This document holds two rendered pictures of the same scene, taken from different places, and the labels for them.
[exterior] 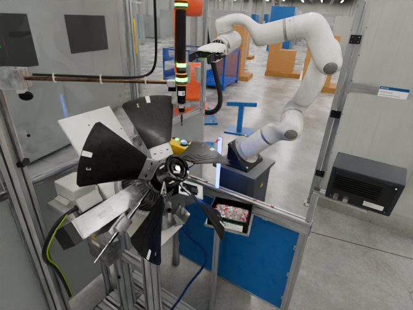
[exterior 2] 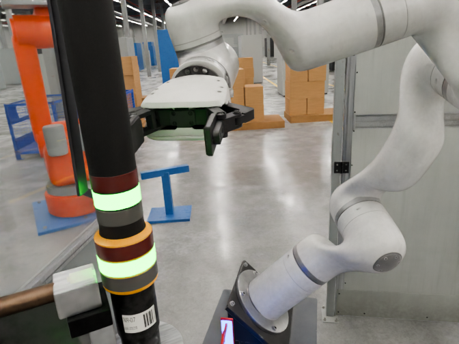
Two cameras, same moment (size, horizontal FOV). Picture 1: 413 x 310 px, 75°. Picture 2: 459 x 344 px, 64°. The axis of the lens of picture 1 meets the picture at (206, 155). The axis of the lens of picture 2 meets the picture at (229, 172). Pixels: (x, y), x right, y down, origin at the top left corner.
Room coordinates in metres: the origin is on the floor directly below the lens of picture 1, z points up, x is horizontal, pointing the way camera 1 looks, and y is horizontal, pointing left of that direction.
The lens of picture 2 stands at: (0.77, 0.12, 1.70)
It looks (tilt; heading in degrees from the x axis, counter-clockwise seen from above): 19 degrees down; 339
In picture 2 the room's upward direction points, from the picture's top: 3 degrees counter-clockwise
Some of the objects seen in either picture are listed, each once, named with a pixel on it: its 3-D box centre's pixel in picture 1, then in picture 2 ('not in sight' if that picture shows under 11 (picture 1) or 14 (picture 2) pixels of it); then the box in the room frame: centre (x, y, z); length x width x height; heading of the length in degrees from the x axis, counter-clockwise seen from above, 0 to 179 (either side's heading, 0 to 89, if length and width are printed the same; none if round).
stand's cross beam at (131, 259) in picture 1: (135, 261); not in sight; (1.04, 0.37, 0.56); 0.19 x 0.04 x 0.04; 59
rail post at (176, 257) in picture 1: (176, 226); not in sight; (1.52, 0.20, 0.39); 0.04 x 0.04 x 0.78; 59
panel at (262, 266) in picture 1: (227, 244); not in sight; (1.30, -0.16, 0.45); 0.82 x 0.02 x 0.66; 59
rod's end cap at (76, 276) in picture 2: not in sight; (82, 283); (1.04, 0.14, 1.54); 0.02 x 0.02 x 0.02; 4
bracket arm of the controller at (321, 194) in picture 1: (339, 198); not in sight; (1.02, -0.62, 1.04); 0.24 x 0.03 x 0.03; 59
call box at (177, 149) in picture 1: (178, 150); not in sight; (1.50, 0.17, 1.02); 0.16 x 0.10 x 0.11; 59
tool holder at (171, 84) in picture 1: (179, 93); (124, 317); (1.04, 0.12, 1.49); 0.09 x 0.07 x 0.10; 94
